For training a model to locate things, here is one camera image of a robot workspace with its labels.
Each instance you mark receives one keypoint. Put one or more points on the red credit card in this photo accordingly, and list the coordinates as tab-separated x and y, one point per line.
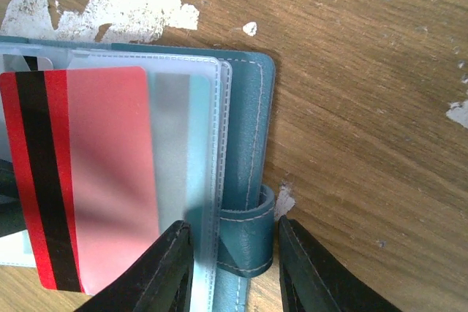
81	148

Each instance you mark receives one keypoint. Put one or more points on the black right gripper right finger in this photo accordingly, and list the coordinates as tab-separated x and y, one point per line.
312	279

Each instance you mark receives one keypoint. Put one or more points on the blue card holder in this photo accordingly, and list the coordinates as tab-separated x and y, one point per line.
228	208

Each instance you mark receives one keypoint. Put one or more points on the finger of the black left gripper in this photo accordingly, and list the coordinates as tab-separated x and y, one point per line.
12	219

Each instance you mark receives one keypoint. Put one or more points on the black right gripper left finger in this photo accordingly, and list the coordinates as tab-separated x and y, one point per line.
160	280

